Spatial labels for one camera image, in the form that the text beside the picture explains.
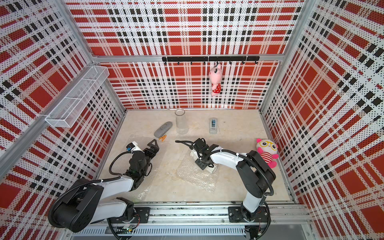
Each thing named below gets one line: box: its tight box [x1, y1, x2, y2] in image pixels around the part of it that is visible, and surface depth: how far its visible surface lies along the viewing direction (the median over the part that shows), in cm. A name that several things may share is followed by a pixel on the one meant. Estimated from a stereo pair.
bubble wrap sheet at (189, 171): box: [177, 151, 218, 194], surface depth 88 cm
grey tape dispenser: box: [209, 117, 218, 135], surface depth 110 cm
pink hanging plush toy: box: [208, 61, 222, 97], surface depth 94 cm
